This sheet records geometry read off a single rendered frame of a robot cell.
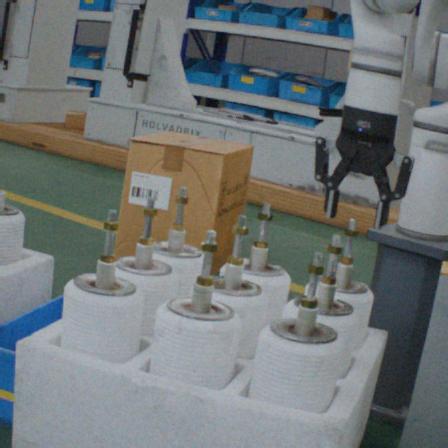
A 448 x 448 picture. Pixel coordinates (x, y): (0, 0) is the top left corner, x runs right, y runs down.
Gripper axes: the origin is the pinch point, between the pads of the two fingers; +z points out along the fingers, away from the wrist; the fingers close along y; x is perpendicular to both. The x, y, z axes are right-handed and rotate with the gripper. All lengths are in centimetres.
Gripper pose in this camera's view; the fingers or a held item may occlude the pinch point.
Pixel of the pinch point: (355, 213)
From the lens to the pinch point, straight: 114.6
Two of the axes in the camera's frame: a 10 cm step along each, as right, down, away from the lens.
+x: 4.5, -1.2, 8.9
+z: -1.4, 9.7, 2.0
